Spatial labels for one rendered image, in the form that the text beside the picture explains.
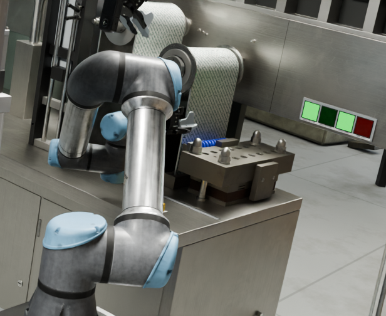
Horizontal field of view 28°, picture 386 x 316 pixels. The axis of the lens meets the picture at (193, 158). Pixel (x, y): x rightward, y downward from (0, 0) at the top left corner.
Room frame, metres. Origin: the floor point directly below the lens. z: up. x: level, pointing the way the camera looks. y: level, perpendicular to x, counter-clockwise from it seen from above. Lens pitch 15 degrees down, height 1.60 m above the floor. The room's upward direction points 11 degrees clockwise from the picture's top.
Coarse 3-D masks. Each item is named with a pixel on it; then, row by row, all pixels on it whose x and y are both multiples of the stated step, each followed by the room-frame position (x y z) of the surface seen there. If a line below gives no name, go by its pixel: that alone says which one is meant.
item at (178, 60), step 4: (168, 56) 2.29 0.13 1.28; (172, 56) 2.28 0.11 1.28; (176, 56) 2.28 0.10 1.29; (172, 60) 2.28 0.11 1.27; (176, 60) 2.27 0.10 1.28; (180, 60) 2.27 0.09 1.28; (180, 64) 2.27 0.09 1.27; (184, 64) 2.28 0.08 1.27; (180, 68) 2.26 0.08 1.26; (184, 68) 2.27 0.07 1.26; (180, 72) 2.26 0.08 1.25; (184, 72) 2.27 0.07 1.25
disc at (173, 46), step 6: (168, 48) 2.32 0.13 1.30; (174, 48) 2.31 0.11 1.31; (180, 48) 2.30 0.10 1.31; (186, 48) 2.28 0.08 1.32; (162, 54) 2.33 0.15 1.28; (192, 54) 2.27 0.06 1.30; (192, 60) 2.27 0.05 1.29; (192, 66) 2.27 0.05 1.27; (192, 72) 2.26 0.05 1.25; (192, 78) 2.26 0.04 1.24; (186, 84) 2.27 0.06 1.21; (186, 90) 2.27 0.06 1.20
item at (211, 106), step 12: (192, 96) 2.28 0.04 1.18; (204, 96) 2.33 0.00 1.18; (216, 96) 2.39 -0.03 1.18; (228, 96) 2.44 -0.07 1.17; (192, 108) 2.29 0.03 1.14; (204, 108) 2.34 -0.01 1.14; (216, 108) 2.40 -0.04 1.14; (228, 108) 2.45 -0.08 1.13; (204, 120) 2.35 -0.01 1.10; (216, 120) 2.41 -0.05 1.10; (228, 120) 2.46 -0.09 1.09; (192, 132) 2.31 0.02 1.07; (204, 132) 2.36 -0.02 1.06; (216, 132) 2.42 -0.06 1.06; (180, 144) 2.27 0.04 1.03
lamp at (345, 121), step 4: (340, 112) 2.34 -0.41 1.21; (340, 116) 2.34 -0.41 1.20; (344, 116) 2.33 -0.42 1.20; (348, 116) 2.33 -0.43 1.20; (352, 116) 2.32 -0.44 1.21; (340, 120) 2.34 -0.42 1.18; (344, 120) 2.33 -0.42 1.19; (348, 120) 2.33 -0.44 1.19; (352, 120) 2.32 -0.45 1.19; (340, 124) 2.34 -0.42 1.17; (344, 124) 2.33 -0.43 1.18; (348, 124) 2.32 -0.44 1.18; (352, 124) 2.32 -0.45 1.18; (340, 128) 2.34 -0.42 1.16; (344, 128) 2.33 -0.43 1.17; (348, 128) 2.32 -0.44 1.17
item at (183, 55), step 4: (168, 52) 2.31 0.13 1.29; (172, 52) 2.30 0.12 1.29; (176, 52) 2.30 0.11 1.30; (180, 52) 2.29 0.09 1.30; (184, 52) 2.29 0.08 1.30; (164, 56) 2.32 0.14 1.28; (180, 56) 2.29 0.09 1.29; (184, 56) 2.28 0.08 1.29; (184, 60) 2.28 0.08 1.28; (188, 60) 2.27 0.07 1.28; (188, 64) 2.27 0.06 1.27; (188, 68) 2.27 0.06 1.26; (188, 72) 2.27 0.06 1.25; (184, 76) 2.27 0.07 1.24; (188, 76) 2.26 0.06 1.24; (184, 80) 2.27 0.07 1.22; (184, 84) 2.27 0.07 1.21
